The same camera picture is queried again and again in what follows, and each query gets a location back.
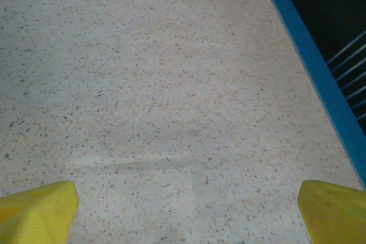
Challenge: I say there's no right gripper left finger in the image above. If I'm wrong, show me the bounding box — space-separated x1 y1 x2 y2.
0 180 80 244

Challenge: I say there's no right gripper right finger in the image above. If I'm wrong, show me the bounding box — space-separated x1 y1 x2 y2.
297 179 366 244

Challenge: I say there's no blue table edge strip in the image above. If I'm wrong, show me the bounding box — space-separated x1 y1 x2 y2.
258 0 366 192

